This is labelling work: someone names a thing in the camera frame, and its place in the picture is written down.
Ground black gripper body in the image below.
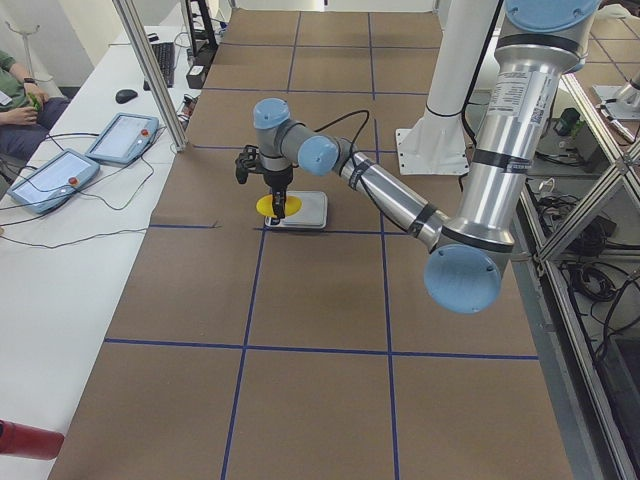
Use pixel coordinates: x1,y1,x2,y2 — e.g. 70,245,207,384
263,167,293,191

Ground yellow mango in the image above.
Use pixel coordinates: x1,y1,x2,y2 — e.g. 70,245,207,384
256,195,302,219

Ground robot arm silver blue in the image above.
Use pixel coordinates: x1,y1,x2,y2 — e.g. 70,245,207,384
235,1,599,314

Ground silver electronic kitchen scale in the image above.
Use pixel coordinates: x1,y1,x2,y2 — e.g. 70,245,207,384
264,190,328,230

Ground black desktop computer box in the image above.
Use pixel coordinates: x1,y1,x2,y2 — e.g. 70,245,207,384
185,65,208,90

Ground blue teach pendant far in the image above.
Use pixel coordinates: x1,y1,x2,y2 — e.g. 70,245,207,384
86,112,159,165

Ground blue teach pendant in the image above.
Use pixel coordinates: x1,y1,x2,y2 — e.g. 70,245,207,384
8,149,100,214
86,112,159,165

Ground black keyboard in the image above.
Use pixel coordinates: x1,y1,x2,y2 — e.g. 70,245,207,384
151,42,175,88

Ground black computer mouse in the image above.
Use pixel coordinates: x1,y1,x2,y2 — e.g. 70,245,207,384
115,89,138,105

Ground blue teach pendant near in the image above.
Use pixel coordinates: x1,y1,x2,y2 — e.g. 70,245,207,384
8,149,100,214

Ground seated person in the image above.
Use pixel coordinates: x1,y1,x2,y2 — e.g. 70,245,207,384
1,51,70,162

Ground red fire extinguisher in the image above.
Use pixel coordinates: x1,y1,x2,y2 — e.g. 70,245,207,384
0,420,65,460

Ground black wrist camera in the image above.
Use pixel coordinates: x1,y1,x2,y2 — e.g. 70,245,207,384
235,145,262,185

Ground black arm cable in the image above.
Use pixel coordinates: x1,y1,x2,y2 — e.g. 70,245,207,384
312,109,371,151

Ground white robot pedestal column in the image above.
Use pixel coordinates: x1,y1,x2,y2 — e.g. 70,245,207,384
396,0,502,175

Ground aluminium frame post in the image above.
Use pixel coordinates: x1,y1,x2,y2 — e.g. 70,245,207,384
112,0,188,152

